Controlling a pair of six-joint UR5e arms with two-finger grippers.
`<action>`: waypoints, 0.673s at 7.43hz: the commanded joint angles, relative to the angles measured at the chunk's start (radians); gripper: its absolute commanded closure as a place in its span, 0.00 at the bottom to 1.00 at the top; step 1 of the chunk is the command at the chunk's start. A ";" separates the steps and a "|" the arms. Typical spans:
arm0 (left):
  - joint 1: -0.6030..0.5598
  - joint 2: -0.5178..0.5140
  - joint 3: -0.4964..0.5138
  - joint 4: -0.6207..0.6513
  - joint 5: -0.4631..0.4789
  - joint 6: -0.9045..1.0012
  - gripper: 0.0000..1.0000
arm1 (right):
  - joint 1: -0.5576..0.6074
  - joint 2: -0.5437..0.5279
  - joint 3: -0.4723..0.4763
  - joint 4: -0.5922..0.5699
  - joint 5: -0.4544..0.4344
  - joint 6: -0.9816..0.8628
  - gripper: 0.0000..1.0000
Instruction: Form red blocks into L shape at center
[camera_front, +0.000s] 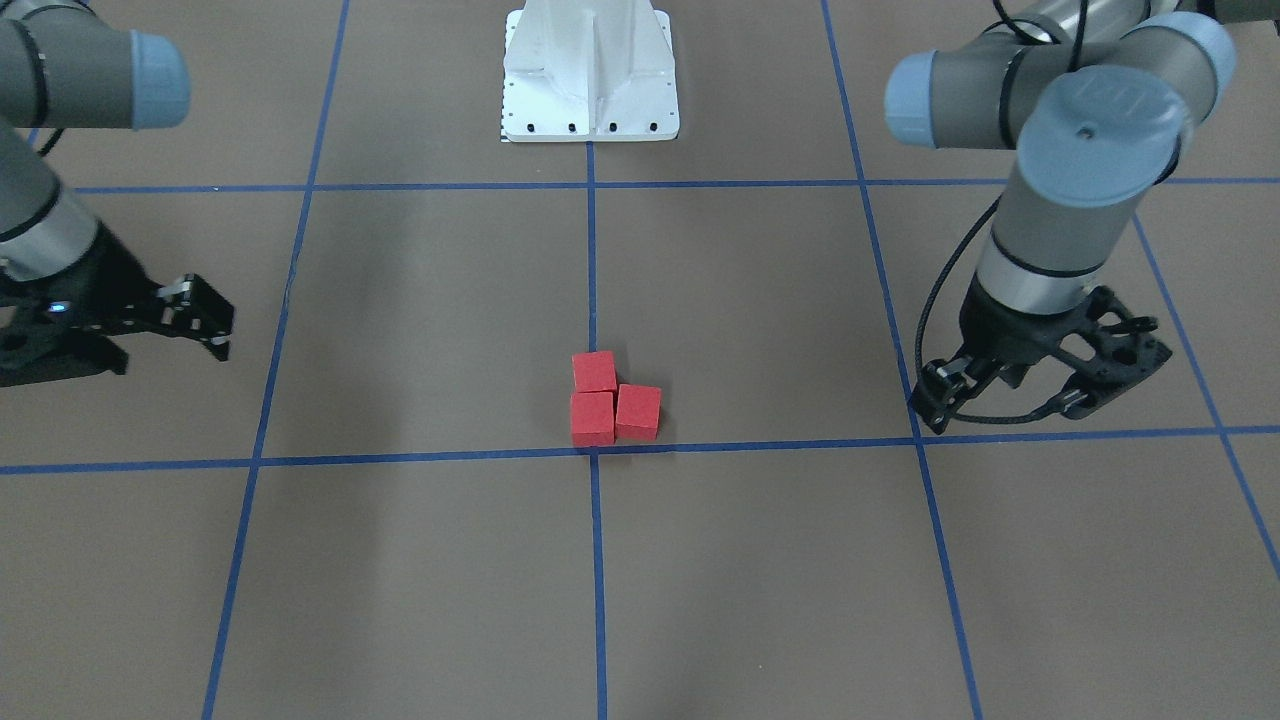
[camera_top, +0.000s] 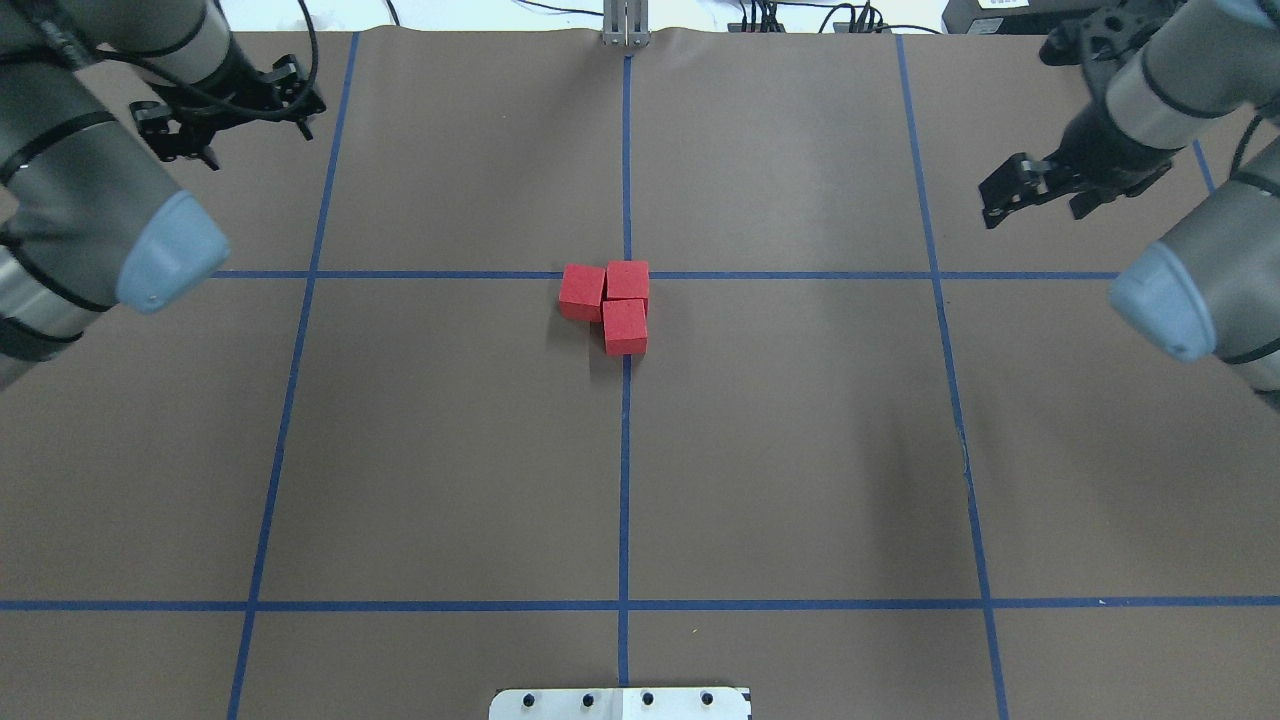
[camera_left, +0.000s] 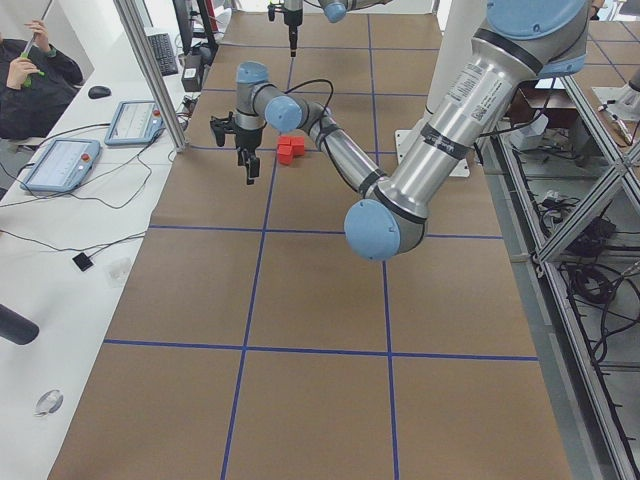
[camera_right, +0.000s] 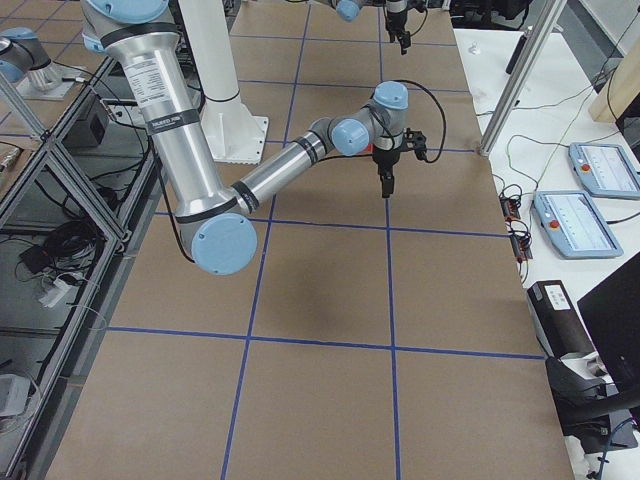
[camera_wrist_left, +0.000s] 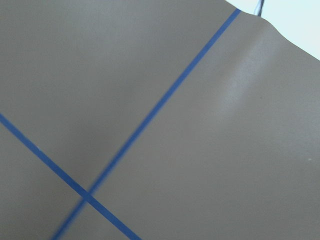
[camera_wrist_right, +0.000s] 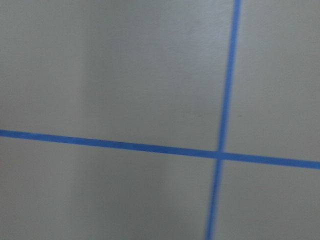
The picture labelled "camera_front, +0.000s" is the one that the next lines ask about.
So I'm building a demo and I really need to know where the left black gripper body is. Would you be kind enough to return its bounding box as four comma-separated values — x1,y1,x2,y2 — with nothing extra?
957,281,1094,386

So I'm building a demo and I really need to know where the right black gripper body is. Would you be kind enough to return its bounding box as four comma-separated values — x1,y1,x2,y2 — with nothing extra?
3,228,161,346

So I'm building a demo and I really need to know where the red block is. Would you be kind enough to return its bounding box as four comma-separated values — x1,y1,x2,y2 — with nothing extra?
571,350,618,393
614,384,662,442
570,391,616,447

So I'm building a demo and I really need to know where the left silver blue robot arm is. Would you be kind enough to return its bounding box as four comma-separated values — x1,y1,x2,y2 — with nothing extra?
884,1,1236,434

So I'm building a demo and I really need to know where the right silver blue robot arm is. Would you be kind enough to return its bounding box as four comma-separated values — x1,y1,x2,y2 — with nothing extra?
1,1,236,387

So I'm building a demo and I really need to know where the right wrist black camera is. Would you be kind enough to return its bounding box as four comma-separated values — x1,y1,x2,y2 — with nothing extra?
1,299,129,388

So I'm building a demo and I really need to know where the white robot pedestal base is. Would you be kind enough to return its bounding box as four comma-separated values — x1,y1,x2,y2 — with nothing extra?
500,1,681,143

